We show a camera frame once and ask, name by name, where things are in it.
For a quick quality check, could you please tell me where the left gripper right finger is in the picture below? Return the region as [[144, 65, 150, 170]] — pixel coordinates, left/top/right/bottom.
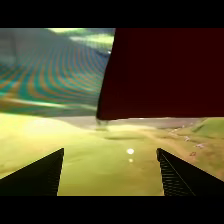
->
[[156, 147, 224, 197]]

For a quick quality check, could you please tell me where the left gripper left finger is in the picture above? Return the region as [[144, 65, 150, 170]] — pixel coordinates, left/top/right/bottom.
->
[[0, 147, 65, 197]]

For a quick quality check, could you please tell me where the dark red garment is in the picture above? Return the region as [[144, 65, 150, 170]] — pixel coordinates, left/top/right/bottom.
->
[[96, 27, 224, 121]]

